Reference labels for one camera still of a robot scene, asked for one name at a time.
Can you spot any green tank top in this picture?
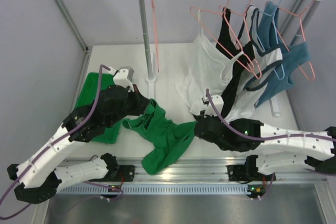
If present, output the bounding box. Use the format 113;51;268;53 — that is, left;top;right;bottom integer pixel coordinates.
122;99;196;175

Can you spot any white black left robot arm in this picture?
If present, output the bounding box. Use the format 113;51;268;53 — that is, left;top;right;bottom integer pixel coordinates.
7;85;150;204

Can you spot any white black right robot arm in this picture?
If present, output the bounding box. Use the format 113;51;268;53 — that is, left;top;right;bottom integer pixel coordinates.
194;116;335;183

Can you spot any white navy-trimmed tank top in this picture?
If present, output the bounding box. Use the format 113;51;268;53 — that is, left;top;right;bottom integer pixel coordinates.
225;5;282;122

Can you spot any white camisole top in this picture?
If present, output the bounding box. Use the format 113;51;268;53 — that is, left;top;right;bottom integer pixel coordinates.
175;25;239;117

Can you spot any pink hanger with black top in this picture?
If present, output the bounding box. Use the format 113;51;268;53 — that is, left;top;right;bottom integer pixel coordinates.
219;0;263;79

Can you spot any pink hanger with camisole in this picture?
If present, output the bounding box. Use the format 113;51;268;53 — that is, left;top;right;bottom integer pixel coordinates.
190;0;262;79

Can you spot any black tank top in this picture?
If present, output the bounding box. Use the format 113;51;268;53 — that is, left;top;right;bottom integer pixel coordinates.
216;9;255;118

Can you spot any blue hanger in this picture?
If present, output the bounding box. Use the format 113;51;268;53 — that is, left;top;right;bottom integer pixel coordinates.
259;0;285;80

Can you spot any empty pink hanger left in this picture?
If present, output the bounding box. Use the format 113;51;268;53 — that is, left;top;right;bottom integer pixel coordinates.
151;0;160;73

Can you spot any teal tank top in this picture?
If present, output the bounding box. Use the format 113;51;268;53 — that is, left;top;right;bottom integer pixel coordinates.
256;1;310;107

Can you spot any pink hanger far right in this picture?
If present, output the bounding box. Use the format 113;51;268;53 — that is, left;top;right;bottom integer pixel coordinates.
278;0;316;81

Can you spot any green plastic tray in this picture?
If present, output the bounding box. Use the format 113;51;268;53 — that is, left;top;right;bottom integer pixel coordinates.
74;72;128;144

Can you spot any white rack left foot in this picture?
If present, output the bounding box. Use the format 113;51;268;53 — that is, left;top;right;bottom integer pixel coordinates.
145;53;159;100

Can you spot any white rack foot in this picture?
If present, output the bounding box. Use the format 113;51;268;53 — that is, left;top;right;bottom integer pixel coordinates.
269;96;281;118
145;53;159;100

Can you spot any white rack right foot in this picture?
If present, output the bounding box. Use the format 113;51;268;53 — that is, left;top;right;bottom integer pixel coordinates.
269;96;281;118

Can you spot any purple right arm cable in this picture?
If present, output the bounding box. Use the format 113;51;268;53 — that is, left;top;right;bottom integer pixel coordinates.
206;89;336;142

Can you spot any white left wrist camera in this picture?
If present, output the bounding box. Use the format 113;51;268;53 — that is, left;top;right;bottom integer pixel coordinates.
108;66;134;89

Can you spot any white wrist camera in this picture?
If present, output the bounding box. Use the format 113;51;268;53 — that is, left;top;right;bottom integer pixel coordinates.
108;66;134;89
200;94;224;116

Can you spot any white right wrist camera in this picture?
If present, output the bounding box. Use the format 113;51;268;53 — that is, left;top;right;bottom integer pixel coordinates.
200;94;224;116

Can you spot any aluminium mounting rail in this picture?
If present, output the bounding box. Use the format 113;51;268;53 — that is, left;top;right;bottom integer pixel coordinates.
65;156;318;183

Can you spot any perforated grey cable duct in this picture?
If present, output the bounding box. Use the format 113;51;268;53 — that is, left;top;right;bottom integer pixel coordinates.
52;183;266;196

